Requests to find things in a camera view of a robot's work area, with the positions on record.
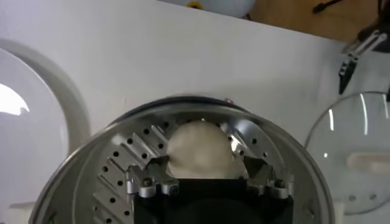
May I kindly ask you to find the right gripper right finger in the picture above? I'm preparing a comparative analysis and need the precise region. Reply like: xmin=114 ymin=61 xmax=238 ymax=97
xmin=243 ymin=155 xmax=295 ymax=199

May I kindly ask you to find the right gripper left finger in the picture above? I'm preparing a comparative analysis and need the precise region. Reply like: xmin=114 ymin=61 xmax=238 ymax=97
xmin=125 ymin=155 xmax=180 ymax=198

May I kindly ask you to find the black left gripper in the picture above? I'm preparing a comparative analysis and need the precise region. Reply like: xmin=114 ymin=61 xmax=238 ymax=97
xmin=338 ymin=16 xmax=390 ymax=103

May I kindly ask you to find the glass lid with cream handle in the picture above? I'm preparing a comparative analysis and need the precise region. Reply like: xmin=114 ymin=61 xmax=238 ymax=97
xmin=304 ymin=90 xmax=390 ymax=215

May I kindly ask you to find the white steamed baozi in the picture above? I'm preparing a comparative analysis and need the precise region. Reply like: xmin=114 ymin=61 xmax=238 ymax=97
xmin=166 ymin=119 xmax=247 ymax=180

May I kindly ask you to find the white round plate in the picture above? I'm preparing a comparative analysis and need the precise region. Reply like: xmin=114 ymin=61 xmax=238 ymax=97
xmin=0 ymin=38 xmax=91 ymax=208

